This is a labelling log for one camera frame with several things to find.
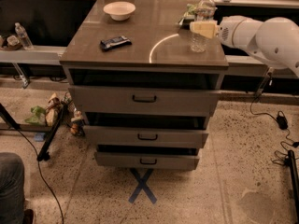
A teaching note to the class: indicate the bottom grey drawer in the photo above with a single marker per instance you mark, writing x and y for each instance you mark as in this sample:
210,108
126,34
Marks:
151,161

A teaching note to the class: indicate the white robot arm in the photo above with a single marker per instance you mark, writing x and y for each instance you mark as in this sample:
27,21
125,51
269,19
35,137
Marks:
274,42

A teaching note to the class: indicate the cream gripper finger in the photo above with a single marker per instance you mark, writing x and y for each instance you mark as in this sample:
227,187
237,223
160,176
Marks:
207,29

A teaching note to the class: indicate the black power adapter with cable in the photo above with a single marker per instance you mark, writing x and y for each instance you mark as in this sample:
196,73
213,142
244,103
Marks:
281,121

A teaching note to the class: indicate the grey drawer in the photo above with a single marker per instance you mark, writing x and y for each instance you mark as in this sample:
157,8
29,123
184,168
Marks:
141,101
151,161
143,137

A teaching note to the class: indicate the black stand at right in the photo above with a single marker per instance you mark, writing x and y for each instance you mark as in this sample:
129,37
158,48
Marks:
291,163

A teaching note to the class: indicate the brown snack bag on floor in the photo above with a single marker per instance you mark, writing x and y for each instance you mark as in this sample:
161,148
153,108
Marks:
53,108

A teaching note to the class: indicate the dark blue snack bar wrapper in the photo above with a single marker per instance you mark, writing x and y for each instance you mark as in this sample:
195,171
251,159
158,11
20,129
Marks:
114,42

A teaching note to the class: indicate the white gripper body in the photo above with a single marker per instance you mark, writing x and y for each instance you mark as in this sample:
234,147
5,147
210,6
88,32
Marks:
225,32

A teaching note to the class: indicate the white paper bowl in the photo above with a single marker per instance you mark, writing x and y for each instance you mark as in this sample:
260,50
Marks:
119,11

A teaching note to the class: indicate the top grey drawer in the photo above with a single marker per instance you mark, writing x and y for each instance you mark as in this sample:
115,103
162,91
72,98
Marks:
141,101

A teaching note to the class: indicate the person's leg in jeans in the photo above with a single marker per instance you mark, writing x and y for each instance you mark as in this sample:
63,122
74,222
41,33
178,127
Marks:
11,189

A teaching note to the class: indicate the small water bottle on shelf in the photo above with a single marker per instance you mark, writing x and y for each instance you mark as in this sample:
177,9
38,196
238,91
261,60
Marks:
23,36

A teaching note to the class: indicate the clear plastic water bottle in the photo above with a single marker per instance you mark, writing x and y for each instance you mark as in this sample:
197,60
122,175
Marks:
204,12

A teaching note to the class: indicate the brown bowl with items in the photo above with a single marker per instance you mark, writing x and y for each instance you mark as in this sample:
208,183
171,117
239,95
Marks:
9,43

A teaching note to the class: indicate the blue tape cross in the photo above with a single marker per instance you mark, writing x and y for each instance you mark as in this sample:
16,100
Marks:
142,186

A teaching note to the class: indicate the green chip bag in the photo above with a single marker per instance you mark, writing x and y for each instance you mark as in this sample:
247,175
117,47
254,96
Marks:
188,15

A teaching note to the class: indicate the grey metal shelf rail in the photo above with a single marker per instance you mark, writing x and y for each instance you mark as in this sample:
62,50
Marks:
39,55

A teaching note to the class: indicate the small figurine on floor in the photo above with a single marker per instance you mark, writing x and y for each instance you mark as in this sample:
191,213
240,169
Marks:
77,123

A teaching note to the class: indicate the green bag on floor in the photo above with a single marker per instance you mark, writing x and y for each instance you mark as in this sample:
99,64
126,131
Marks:
37,117

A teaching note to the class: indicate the middle grey drawer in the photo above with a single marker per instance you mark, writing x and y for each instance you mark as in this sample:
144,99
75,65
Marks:
143,137

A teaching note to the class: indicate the grey three-drawer cabinet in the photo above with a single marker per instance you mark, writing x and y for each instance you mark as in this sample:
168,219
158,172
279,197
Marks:
159,57

